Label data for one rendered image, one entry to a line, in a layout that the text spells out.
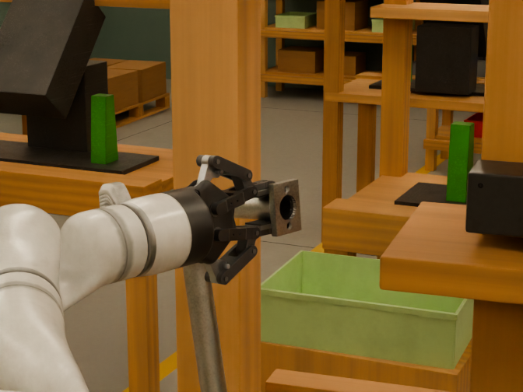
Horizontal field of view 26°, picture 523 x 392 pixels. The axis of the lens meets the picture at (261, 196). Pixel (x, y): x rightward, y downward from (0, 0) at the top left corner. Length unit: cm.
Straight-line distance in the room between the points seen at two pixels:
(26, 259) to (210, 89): 54
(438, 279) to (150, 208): 36
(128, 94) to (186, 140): 869
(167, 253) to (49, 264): 17
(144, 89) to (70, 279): 934
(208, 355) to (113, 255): 32
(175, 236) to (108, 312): 447
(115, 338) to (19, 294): 435
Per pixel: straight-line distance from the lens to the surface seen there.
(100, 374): 483
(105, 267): 101
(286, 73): 1124
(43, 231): 95
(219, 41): 138
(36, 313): 83
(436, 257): 125
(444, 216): 142
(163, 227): 104
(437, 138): 830
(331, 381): 159
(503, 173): 127
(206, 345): 129
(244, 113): 141
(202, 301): 128
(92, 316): 547
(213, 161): 112
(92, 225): 101
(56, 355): 78
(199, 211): 108
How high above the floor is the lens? 192
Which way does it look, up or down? 15 degrees down
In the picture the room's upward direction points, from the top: straight up
